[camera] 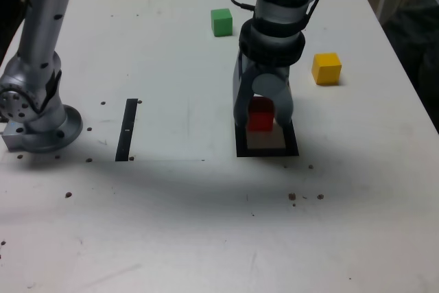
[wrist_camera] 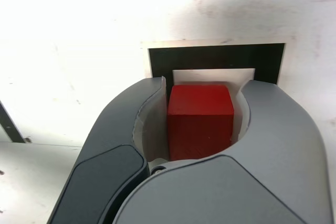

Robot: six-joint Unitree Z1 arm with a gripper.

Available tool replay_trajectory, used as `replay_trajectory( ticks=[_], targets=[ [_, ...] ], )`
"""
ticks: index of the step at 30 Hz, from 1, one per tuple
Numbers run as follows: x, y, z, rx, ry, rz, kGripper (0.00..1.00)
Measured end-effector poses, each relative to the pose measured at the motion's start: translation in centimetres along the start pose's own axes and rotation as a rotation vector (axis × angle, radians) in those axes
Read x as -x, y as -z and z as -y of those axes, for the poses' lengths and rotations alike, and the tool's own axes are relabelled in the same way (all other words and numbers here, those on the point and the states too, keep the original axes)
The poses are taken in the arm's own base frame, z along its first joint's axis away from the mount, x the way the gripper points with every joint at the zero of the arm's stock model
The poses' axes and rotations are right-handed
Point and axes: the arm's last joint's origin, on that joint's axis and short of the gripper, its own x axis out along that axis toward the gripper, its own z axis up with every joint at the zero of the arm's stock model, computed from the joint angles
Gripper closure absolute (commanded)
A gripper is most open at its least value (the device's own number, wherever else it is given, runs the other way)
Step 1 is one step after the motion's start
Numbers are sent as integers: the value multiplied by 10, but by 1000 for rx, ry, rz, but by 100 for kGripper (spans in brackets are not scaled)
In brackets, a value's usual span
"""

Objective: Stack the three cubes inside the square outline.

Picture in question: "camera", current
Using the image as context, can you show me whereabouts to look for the red cube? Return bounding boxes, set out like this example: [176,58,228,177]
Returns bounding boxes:
[247,97,276,132]

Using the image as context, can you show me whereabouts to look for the black tape square outline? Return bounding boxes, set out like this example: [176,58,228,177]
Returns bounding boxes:
[235,119,300,158]

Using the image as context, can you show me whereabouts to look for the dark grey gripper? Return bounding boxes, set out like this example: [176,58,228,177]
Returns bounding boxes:
[231,52,296,128]

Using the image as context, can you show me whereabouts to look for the yellow cube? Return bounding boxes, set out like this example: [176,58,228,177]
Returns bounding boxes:
[311,52,343,86]

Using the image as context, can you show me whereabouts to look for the green cube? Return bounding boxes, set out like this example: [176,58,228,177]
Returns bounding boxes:
[210,8,234,38]

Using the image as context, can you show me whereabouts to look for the black cable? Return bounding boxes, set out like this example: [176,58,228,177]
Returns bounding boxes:
[230,0,259,11]

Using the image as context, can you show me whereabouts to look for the black tape strip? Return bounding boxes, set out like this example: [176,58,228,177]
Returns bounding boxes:
[115,98,139,163]

